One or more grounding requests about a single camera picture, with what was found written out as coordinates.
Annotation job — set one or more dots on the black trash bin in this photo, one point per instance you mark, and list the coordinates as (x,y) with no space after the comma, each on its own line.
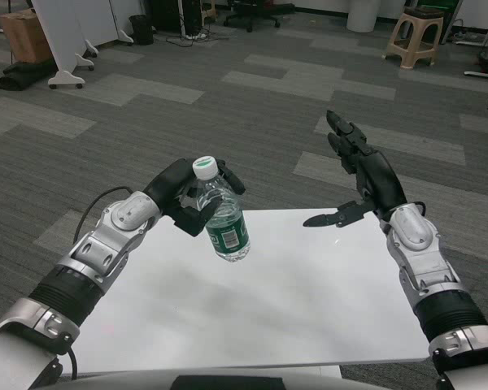
(141,30)

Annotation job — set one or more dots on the white cylindrical planter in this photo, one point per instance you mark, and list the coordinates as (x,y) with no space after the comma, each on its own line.
(362,16)

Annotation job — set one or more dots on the beige plastic stool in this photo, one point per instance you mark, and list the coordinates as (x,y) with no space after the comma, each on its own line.
(421,14)

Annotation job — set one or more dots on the small tan wooden stool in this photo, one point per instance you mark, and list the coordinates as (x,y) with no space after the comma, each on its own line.
(208,8)

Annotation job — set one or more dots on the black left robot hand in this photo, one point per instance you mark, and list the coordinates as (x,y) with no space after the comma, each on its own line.
(171,183)

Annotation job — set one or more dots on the large white wheeled partition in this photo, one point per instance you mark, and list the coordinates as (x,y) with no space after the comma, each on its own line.
(61,32)

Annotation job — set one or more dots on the black bag on floor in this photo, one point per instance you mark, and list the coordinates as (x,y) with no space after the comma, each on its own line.
(22,77)

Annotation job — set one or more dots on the black cabinet under desk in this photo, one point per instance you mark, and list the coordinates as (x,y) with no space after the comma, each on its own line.
(164,16)

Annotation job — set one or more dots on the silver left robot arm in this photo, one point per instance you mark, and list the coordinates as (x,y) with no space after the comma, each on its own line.
(118,215)

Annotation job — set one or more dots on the white desk foot bar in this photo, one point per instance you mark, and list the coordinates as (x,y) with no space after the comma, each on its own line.
(482,73)

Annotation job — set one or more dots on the narrow white wheeled partition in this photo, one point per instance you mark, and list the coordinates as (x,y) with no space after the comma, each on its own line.
(120,16)

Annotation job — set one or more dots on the black office chair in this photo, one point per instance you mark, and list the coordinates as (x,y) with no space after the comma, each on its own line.
(252,10)

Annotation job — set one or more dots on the brown cardboard box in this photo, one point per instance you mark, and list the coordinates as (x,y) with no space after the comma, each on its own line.
(24,38)

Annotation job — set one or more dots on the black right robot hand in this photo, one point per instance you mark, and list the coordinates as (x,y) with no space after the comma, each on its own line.
(380,178)

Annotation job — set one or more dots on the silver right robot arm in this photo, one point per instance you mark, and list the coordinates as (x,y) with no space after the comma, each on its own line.
(410,231)

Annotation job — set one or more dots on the green black equipment rack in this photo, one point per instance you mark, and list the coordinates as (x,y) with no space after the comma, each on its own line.
(439,16)

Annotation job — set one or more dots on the clear green-label water bottle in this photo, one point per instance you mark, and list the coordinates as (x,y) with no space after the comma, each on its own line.
(227,239)

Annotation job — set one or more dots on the silver robot chest black window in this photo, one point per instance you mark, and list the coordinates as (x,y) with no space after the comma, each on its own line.
(349,382)

